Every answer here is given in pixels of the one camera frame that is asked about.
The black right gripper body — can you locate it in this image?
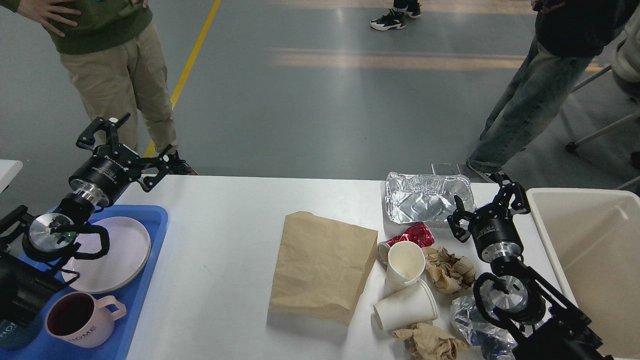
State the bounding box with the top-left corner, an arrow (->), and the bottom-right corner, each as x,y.
470,215 -> 524,264

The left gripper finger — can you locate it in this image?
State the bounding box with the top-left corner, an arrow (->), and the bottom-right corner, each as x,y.
131,145 -> 174,193
76,112 -> 131,161

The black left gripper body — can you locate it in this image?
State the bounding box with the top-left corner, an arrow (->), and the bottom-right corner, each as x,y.
69,152 -> 141,208

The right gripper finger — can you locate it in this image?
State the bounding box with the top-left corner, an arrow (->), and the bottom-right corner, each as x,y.
487,172 -> 531,218
446,195 -> 476,243

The pink plate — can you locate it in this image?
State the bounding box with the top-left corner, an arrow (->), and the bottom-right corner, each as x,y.
61,216 -> 151,294

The pink mug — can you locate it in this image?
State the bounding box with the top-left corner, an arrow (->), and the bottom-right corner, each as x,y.
45,291 -> 128,349

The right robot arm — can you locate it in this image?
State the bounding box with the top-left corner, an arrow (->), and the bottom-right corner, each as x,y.
446,182 -> 611,360

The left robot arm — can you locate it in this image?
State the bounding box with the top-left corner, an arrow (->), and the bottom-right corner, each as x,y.
0,114 -> 173,327

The crumpled brown paper upper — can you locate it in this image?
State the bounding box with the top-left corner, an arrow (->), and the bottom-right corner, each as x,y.
422,246 -> 477,294

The crumpled brown paper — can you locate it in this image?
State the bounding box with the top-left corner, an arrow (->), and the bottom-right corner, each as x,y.
422,246 -> 477,294
391,322 -> 470,360

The aluminium foil tray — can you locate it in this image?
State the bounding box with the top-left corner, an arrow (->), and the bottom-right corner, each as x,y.
384,172 -> 476,227

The upright white paper cup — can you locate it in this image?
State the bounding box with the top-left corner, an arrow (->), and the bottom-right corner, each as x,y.
385,241 -> 426,292

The chair leg with caster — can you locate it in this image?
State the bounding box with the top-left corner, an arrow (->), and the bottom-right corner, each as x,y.
564,64 -> 640,153

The beige plastic bin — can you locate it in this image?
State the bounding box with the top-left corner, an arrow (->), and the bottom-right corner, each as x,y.
526,187 -> 640,360

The white side table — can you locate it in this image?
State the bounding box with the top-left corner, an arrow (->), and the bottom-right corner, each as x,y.
0,159 -> 23,193

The person in green sweater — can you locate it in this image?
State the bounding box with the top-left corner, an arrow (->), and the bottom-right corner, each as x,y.
1,0 -> 197,176

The lying white paper cup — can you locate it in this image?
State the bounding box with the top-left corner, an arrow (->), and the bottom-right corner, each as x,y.
374,280 -> 439,331

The crumpled clear plastic bag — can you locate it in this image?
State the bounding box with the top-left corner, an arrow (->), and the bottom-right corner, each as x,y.
450,296 -> 517,360

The crumpled brown paper lower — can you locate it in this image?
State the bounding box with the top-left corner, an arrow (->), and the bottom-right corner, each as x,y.
391,322 -> 470,360

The brown paper bag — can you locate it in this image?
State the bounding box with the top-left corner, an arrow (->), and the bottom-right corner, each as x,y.
269,211 -> 378,326

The blue plastic tray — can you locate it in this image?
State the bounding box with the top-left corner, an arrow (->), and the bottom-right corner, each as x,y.
0,205 -> 169,360

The person in blue jeans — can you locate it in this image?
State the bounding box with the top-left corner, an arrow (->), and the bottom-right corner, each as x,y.
466,0 -> 639,184

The teal mug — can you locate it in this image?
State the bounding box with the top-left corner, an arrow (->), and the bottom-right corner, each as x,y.
0,314 -> 42,350

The person in black sneakers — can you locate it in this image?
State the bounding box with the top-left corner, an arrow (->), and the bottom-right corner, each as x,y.
369,0 -> 422,31

